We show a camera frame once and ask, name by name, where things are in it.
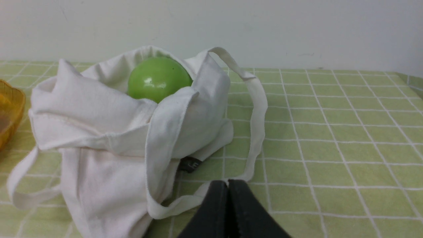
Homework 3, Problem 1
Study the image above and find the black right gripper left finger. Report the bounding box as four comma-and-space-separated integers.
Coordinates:
178, 180, 228, 238

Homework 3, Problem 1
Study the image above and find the green apple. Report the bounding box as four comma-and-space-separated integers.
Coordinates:
127, 56, 192, 103

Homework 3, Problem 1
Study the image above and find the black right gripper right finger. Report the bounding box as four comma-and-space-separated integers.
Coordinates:
227, 179, 291, 238

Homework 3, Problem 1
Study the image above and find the green checkered tablecloth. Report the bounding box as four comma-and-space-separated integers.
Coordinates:
1, 68, 423, 238

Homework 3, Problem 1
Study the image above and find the white cloth bag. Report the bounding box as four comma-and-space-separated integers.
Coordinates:
6, 46, 268, 238

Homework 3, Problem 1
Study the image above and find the amber plastic fruit basket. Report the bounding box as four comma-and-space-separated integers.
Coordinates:
0, 80, 26, 150

